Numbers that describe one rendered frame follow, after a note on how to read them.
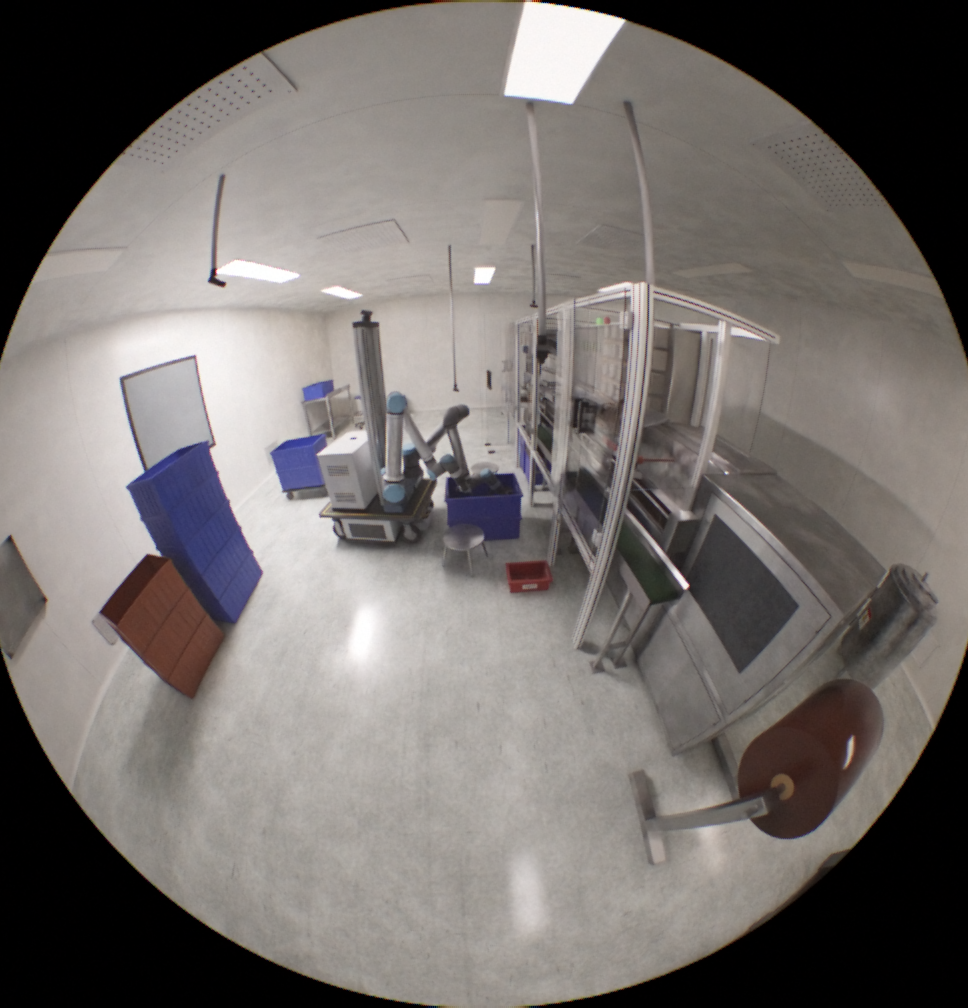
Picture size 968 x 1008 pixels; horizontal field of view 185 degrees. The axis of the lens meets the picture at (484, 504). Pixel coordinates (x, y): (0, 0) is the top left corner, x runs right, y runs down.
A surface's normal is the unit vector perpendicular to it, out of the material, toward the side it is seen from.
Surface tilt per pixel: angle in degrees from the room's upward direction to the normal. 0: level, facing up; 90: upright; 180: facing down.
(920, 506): 90
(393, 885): 0
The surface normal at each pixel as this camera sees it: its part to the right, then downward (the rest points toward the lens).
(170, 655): 1.00, -0.03
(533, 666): -0.03, -0.86
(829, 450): -1.00, 0.05
